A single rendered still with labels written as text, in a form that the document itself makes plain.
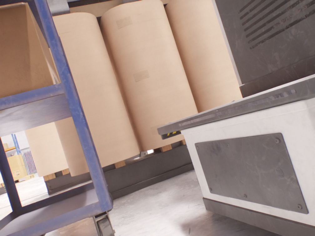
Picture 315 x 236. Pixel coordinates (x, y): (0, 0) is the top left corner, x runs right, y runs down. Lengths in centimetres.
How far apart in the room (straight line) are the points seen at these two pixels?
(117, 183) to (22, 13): 111
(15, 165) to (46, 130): 829
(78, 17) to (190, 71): 75
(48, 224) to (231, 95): 134
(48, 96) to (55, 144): 237
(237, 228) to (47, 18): 83
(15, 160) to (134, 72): 1000
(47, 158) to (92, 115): 170
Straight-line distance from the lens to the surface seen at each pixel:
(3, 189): 741
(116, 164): 180
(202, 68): 194
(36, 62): 104
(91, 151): 96
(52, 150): 333
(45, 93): 99
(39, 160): 338
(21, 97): 100
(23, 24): 108
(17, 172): 1160
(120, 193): 183
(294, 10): 56
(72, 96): 97
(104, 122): 170
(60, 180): 351
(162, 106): 176
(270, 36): 60
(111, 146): 169
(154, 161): 187
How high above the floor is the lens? 32
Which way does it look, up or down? 1 degrees up
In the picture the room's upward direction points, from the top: 18 degrees counter-clockwise
